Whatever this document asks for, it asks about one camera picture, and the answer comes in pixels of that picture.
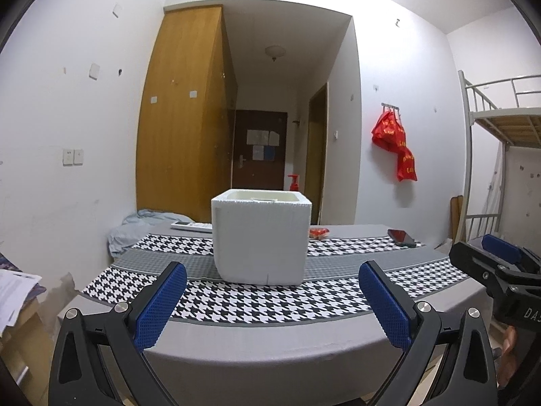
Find black phone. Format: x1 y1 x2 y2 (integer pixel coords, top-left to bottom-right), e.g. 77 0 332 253
387 228 417 247

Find brown cardboard box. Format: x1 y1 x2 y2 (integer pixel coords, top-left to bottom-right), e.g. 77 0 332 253
0 300 57 390

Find stack of white papers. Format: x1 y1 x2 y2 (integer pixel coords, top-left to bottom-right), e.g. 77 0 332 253
0 268 43 335

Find person's right hand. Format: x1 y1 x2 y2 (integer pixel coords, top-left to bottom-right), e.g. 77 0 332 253
499 325 518 385

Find white foam box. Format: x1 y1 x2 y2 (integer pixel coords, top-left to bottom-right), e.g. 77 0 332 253
210 188 312 286

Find leaning wooden boards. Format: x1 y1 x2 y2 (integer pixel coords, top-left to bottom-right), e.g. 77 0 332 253
450 195 466 242

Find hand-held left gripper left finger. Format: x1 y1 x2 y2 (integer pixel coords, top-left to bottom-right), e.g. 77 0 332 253
48 261 188 406

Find white remote control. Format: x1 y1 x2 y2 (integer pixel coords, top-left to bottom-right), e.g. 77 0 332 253
170 221 213 233

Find wooden wardrobe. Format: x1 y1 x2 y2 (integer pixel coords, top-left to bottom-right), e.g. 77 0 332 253
135 5 237 223

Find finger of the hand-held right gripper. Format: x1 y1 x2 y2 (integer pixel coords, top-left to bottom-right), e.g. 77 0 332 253
481 233 541 282
449 241 514 301

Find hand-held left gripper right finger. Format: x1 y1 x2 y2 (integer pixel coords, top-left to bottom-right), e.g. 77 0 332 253
358 260 498 406

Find red plastic bag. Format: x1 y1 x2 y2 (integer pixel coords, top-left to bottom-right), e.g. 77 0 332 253
395 147 418 182
371 112 405 152

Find white metal bunk bed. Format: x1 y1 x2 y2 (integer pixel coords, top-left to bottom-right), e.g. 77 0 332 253
457 70 541 246

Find crumpled grey-blue cloth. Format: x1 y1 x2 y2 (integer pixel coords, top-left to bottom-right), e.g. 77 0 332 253
108 209 195 256

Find dark brown door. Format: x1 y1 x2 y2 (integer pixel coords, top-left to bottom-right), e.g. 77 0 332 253
230 110 288 191

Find houndstooth grey bed sheet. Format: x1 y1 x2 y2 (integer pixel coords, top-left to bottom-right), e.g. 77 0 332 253
57 222 487 406

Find light wooden side door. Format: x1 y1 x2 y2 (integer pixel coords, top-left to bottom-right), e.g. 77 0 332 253
305 82 329 225

